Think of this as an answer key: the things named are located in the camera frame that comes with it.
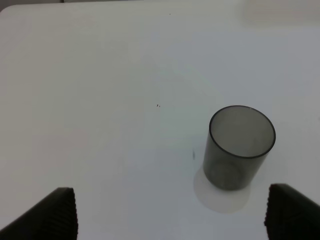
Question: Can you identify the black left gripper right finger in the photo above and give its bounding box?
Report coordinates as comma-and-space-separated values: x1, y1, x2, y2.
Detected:
264, 183, 320, 240

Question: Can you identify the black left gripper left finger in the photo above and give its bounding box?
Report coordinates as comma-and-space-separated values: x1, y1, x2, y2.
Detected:
0, 187, 78, 240

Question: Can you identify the grey translucent plastic cup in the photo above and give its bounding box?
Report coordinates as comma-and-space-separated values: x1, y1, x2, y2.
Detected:
202, 105, 276, 191

